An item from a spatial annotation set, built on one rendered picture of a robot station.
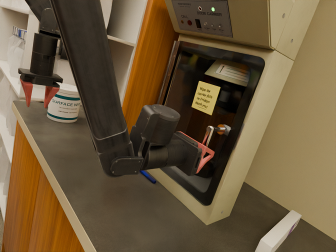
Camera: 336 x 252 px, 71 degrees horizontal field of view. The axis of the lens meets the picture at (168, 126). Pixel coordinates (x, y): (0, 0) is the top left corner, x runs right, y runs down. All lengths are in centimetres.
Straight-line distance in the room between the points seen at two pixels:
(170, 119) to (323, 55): 71
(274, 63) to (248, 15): 12
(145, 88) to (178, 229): 45
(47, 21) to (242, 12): 47
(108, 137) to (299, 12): 49
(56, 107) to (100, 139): 76
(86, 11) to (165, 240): 49
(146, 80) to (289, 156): 60
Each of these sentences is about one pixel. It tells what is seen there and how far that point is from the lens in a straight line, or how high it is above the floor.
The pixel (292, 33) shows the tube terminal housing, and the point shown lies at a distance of 64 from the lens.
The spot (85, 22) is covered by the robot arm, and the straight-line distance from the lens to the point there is 32.
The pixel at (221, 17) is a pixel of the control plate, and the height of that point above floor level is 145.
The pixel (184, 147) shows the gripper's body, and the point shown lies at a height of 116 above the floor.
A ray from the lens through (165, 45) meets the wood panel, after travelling 82.
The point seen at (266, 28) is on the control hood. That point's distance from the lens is 55.
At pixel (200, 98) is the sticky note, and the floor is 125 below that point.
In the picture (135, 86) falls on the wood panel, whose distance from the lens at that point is 79.
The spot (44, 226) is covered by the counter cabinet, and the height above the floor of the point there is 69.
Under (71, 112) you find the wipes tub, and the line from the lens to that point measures 113.
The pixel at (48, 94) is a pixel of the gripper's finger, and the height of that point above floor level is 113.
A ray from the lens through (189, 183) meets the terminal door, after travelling 70.
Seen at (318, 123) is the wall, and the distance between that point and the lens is 98.
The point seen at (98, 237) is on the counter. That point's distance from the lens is 57.
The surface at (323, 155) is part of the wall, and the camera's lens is 98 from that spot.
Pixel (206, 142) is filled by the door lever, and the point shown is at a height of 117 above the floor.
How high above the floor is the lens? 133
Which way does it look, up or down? 15 degrees down
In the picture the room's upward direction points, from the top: 17 degrees clockwise
